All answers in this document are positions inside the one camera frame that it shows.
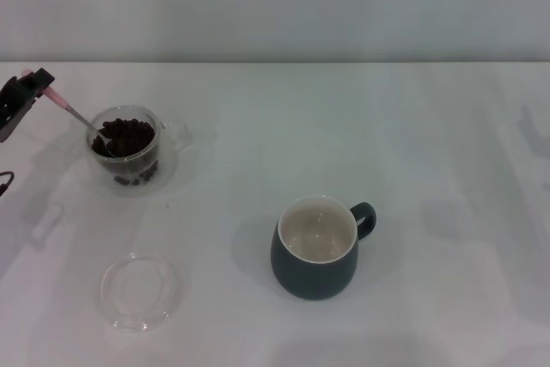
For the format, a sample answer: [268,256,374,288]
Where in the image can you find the clear glass cup with handle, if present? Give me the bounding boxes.
[84,104,193,171]

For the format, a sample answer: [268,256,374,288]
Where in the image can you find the empty clear glass saucer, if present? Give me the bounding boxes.
[100,254,184,333]

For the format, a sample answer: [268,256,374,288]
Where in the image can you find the dark green ceramic mug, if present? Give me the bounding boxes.
[269,194,379,302]

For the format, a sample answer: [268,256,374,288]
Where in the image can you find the dark thin cable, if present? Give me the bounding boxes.
[0,170,16,199]

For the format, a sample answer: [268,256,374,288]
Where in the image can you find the spilled coffee beans on saucer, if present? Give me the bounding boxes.
[112,159,161,188]

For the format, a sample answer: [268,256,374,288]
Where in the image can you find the coffee beans pile in glass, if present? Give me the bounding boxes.
[91,117,156,158]

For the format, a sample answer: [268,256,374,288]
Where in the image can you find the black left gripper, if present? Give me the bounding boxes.
[0,67,57,144]

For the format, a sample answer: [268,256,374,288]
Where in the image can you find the clear glass saucer with beans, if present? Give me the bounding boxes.
[80,142,180,199]

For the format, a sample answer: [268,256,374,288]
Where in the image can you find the pink handled metal spoon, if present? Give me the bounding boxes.
[21,67,117,159]

